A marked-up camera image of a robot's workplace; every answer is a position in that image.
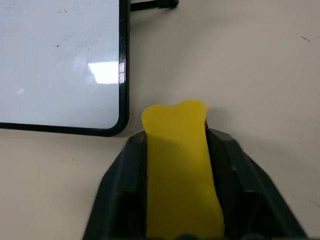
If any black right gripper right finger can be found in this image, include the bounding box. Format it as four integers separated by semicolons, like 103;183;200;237
204;119;311;240

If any black board clamp top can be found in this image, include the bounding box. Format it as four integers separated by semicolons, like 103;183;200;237
129;0;180;12

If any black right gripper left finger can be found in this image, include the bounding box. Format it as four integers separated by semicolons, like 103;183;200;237
82;129;149;240

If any yellow bone-shaped whiteboard eraser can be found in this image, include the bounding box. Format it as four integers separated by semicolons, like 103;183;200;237
141;99;226;239

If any black-framed whiteboard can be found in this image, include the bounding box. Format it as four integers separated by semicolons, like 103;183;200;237
0;0;130;138

